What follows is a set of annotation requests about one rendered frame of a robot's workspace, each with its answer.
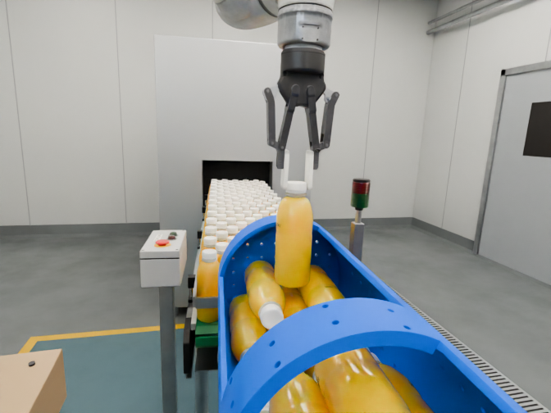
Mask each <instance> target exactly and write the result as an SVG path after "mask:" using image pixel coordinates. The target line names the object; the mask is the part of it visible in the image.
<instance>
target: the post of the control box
mask: <svg viewBox="0 0 551 413"><path fill-rule="evenodd" d="M158 292H159V317H160V341H161V366H162V413H177V381H176V346H175V287H158Z"/></svg>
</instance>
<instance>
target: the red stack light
mask: <svg viewBox="0 0 551 413"><path fill-rule="evenodd" d="M370 187H371V183H357V182H352V193H357V194H369V193H370Z"/></svg>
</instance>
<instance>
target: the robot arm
mask: <svg viewBox="0 0 551 413"><path fill-rule="evenodd" d="M212 1H213V2H214V3H215V7H216V11H217V13H218V15H219V17H220V18H221V19H222V20H223V21H224V22H225V23H226V24H227V25H229V26H231V27H233V28H236V29H239V30H252V29H256V28H261V27H263V26H266V25H270V24H273V23H275V22H277V21H278V33H277V46H278V47H279V48H280V49H282V50H283V51H282V52H281V56H280V78H279V80H278V82H277V85H275V86H272V87H270V88H268V87H267V88H265V89H263V91H262V94H263V96H264V98H265V101H266V137H267V145H268V146H270V147H273V148H275V149H276V151H277V153H276V167H277V169H281V178H280V187H281V188H282V189H283V190H286V189H287V185H288V173H289V150H286V149H285V148H286V144H287V140H288V137H289V130H290V126H291V122H292V119H293V114H294V111H295V107H303V108H304V109H305V113H306V117H307V131H308V137H309V145H310V150H311V151H310V150H307V151H306V161H305V181H304V182H306V183H307V190H312V175H313V170H317V168H318V161H319V152H320V151H321V150H323V149H326V148H329V146H330V138H331V131H332V125H333V118H334V111H335V104H336V103H337V101H338V98H339V92H333V91H331V90H329V89H328V88H327V87H326V83H325V81H324V71H325V59H326V54H325V53H324V52H323V51H325V50H327V49H328V48H329V47H330V36H331V25H332V20H333V15H332V13H333V7H334V4H335V0H212ZM278 91H279V92H280V94H281V96H282V98H283V99H284V100H285V102H286V104H285V113H284V116H283V120H282V124H281V128H280V135H279V138H278V142H276V105H275V99H276V98H277V92H278ZM322 94H323V95H324V102H325V105H324V111H323V119H322V126H321V138H320V142H319V135H318V128H317V120H316V102H317V100H318V99H319V98H320V97H321V95H322Z"/></svg>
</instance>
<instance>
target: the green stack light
mask: <svg viewBox="0 0 551 413"><path fill-rule="evenodd" d="M369 197H370V194H357V193H351V202H350V206H351V207H356V208H368V205H369V204H368V203H369Z"/></svg>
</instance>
